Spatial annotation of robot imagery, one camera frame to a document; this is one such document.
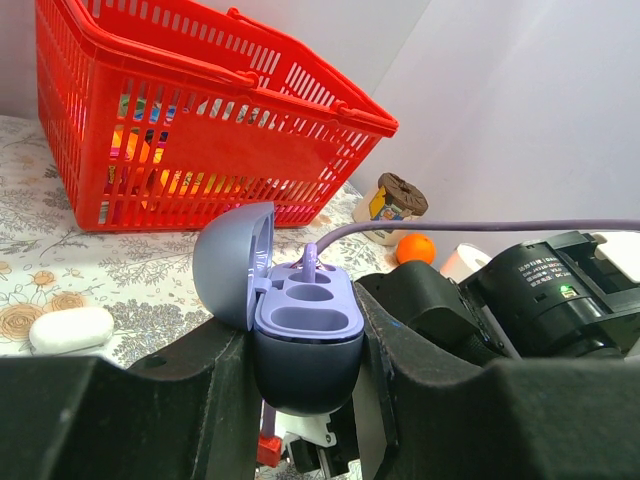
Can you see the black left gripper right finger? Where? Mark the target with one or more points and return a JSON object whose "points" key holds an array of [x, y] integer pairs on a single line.
{"points": [[422, 413]]}

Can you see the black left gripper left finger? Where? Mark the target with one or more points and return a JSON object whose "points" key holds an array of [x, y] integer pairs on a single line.
{"points": [[188, 411]]}

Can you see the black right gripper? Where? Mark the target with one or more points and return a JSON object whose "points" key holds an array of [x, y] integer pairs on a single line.
{"points": [[418, 296]]}

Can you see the purple clip earbud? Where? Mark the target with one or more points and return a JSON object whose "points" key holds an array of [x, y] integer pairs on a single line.
{"points": [[310, 268]]}

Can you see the purple earbud charging case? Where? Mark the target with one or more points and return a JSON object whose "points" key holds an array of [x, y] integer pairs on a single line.
{"points": [[307, 338]]}

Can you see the white earbud charging case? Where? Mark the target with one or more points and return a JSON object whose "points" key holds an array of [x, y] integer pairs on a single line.
{"points": [[63, 331]]}

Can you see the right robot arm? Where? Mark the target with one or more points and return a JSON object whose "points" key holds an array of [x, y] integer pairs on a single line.
{"points": [[572, 295]]}

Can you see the orange fruit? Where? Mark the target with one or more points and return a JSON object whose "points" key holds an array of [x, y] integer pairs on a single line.
{"points": [[415, 246]]}

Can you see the white toilet paper roll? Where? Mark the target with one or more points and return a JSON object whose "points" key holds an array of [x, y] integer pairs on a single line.
{"points": [[465, 260]]}

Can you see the brown lidded jar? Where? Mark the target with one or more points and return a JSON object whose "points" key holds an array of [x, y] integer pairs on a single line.
{"points": [[391, 199]]}

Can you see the floral patterned table mat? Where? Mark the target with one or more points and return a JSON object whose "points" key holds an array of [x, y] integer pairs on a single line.
{"points": [[49, 264]]}

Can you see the red plastic shopping basket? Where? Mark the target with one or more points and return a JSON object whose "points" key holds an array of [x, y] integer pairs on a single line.
{"points": [[162, 115]]}

